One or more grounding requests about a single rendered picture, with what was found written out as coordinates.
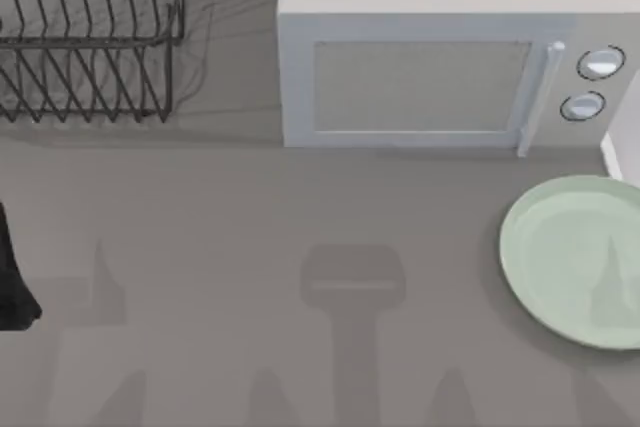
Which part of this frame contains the microwave door handle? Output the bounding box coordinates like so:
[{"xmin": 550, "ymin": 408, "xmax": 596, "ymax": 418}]
[{"xmin": 516, "ymin": 41, "xmax": 567, "ymax": 158}]

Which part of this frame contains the black wire dish rack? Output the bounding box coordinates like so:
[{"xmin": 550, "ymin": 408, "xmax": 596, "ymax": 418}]
[{"xmin": 0, "ymin": 0, "xmax": 190, "ymax": 124}]

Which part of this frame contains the large microwave knob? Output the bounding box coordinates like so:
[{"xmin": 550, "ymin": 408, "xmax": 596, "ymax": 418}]
[{"xmin": 576, "ymin": 45, "xmax": 627, "ymax": 82}]

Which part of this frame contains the microwave oven door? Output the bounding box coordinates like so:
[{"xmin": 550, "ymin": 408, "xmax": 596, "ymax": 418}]
[{"xmin": 279, "ymin": 13, "xmax": 571, "ymax": 150}]

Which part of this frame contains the white rounded box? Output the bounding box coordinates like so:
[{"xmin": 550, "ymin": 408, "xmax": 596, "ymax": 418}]
[{"xmin": 600, "ymin": 69, "xmax": 640, "ymax": 184}]

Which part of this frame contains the pale green plate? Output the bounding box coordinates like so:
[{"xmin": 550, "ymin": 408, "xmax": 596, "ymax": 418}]
[{"xmin": 498, "ymin": 174, "xmax": 640, "ymax": 351}]

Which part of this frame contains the small microwave knob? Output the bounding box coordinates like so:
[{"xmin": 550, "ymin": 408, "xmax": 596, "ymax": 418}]
[{"xmin": 559, "ymin": 90, "xmax": 607, "ymax": 123}]

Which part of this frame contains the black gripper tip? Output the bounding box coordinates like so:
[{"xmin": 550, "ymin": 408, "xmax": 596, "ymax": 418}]
[{"xmin": 0, "ymin": 202, "xmax": 43, "ymax": 333}]

